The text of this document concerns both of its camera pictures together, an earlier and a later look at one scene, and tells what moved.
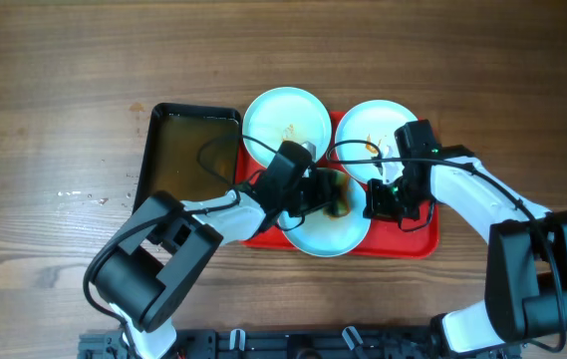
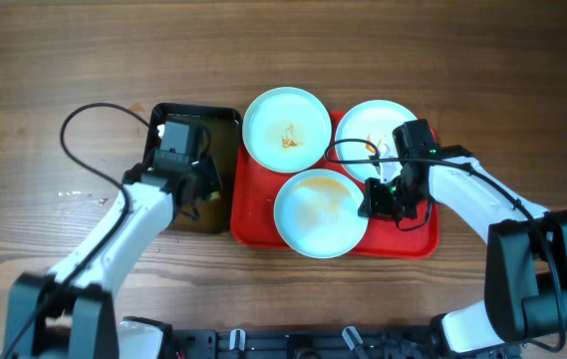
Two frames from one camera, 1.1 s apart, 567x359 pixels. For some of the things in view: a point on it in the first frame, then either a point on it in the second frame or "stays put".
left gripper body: x=310 y=192 → x=205 y=177
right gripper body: x=395 y=200 stays put
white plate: x=375 y=121 stays put
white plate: x=324 y=236 stays put
